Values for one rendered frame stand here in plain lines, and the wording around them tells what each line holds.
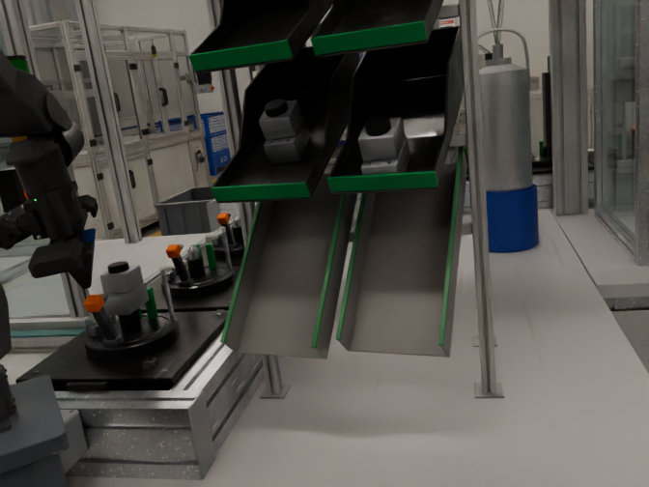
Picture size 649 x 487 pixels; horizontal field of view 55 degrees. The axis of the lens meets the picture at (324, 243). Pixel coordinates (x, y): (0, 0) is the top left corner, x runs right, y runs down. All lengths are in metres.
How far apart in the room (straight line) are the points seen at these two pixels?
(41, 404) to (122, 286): 0.34
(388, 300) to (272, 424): 0.26
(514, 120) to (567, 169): 0.41
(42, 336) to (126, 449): 0.41
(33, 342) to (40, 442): 0.65
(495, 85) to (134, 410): 1.08
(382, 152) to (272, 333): 0.28
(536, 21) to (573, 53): 9.41
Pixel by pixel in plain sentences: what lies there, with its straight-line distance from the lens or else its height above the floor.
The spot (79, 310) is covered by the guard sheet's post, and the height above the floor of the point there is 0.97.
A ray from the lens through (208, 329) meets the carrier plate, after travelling 0.99.
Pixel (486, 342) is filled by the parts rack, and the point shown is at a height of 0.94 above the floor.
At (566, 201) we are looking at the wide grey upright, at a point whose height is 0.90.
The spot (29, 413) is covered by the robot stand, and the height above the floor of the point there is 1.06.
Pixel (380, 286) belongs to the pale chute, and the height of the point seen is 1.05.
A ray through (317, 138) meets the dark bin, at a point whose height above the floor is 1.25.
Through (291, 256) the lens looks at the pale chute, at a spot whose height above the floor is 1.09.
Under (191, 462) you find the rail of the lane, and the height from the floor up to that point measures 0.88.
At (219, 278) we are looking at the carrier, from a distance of 1.17.
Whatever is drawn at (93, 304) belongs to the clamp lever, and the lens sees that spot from 0.91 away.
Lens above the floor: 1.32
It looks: 15 degrees down
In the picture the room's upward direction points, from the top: 7 degrees counter-clockwise
